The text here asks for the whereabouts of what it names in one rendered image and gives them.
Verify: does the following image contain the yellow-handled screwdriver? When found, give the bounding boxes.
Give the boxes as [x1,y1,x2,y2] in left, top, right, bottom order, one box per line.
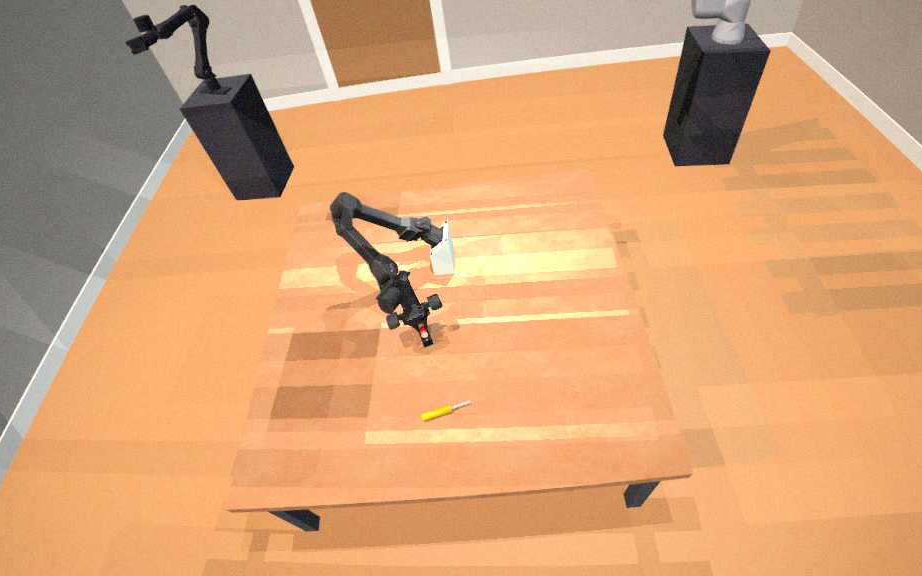
[421,400,470,421]

